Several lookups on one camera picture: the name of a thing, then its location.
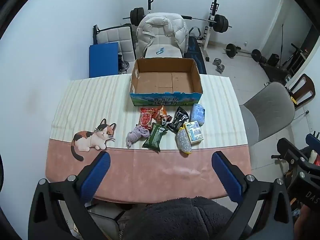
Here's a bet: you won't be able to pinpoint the black floor mat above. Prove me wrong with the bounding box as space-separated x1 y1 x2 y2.
260 62 293 83

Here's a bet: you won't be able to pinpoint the chrome weight plates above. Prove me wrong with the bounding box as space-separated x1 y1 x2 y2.
117 54 130 75

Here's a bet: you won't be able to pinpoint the cardboard box with blue print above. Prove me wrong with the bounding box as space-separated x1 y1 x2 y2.
129 58 203 107

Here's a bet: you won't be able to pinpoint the red snack packet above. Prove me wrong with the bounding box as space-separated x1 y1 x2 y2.
139 107 157 130

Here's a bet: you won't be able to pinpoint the white quilted chair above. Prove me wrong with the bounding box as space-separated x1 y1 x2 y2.
96 25 135 74

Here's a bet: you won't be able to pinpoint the short barbell with black plates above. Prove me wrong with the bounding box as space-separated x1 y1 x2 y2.
223 43 262 62

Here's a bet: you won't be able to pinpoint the grey shell chair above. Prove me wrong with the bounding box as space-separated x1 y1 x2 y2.
239 81 296 170

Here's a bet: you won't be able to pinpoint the green snack packet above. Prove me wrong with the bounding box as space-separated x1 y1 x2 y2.
142 122 169 152

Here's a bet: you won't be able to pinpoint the beige upholstered chair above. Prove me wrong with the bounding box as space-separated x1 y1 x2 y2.
145 36 183 58

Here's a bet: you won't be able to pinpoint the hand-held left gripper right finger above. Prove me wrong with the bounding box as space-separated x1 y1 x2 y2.
211 151 294 240

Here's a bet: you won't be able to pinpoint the brown wooden chair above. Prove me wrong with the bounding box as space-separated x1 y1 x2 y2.
285 73 316 109

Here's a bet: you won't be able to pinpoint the clear yellow bubble bag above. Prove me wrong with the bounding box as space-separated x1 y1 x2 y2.
176 127 192 153

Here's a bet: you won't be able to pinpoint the person's dark fleece clothing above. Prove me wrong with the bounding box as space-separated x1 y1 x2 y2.
122 196 250 240

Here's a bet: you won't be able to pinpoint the purple cloth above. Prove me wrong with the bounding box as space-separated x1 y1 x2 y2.
125 124 150 148

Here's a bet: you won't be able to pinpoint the long barbell with black plates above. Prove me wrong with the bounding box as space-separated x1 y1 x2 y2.
122 7 233 33

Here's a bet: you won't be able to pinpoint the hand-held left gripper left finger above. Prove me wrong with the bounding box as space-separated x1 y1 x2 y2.
28 151 111 240

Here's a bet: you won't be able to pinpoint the blue tissue pack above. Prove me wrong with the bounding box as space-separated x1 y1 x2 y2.
189 103 206 126

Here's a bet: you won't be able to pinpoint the black bag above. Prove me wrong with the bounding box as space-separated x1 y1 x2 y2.
266 54 280 67

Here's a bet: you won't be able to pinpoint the orange snack packet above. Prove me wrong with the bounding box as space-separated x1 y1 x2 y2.
152 106 167 120

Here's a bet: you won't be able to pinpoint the blue foam mat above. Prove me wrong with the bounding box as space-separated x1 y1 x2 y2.
89 42 119 78

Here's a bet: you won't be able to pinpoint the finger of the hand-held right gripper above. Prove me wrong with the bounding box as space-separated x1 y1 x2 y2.
271 138 313 170
305 133 320 147

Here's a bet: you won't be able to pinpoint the black folding stand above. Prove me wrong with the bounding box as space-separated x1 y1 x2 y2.
280 44 308 70

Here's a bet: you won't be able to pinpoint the striped pink cat tablecloth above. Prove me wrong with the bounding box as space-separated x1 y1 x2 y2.
45 75 252 204

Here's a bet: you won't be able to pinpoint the black weight bench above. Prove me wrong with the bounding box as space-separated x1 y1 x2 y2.
185 27 208 75

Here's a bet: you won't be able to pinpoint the white barbell rack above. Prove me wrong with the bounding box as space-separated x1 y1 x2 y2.
146 0 220 62

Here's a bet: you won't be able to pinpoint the small brown cartoon snack packet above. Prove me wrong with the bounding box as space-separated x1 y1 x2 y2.
159 114 173 127

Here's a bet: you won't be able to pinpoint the black snack packet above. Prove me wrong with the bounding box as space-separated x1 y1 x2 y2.
167 106 189 133

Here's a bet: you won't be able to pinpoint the white puffer jacket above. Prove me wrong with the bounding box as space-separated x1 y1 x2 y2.
136 12 189 58

